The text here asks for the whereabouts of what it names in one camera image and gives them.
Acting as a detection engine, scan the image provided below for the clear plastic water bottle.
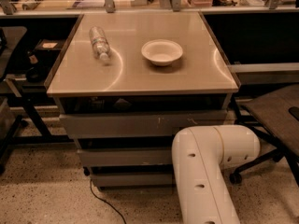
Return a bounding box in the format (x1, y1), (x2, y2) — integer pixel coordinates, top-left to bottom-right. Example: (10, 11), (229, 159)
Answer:
(89, 26), (110, 61)

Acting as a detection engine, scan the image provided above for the grey drawer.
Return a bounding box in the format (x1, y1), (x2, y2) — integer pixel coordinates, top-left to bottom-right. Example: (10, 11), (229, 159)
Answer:
(78, 136), (173, 167)
(60, 94), (228, 139)
(90, 165), (173, 188)

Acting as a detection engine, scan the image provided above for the grey middle drawer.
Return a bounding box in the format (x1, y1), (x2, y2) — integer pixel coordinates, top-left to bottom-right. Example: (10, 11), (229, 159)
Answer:
(78, 136), (173, 167)

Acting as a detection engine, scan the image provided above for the grey top drawer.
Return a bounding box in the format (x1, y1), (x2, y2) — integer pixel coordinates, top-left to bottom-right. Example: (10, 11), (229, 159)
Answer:
(60, 94), (228, 139)

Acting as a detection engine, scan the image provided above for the white bowl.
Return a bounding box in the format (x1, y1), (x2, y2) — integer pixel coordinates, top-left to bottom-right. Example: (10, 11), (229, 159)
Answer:
(141, 39), (183, 66)

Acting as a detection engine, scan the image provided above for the grey drawer cabinet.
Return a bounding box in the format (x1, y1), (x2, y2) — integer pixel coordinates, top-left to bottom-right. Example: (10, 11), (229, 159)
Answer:
(43, 11), (242, 191)

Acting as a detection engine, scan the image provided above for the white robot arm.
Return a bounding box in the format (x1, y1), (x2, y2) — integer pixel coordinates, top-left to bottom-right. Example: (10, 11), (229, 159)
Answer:
(172, 125), (260, 224)

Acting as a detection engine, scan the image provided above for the black box with label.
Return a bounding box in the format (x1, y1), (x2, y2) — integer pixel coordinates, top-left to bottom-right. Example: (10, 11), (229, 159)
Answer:
(36, 39), (64, 50)

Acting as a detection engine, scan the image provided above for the grey bottom drawer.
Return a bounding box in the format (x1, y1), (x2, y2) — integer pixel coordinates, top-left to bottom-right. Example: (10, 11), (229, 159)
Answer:
(90, 165), (173, 188)

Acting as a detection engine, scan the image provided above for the office chair on right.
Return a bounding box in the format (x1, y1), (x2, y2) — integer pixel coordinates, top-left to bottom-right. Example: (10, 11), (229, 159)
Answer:
(229, 84), (299, 185)

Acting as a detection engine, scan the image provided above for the black cable on floor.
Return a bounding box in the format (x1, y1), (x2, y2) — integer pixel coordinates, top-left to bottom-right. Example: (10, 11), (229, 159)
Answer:
(89, 179), (128, 224)

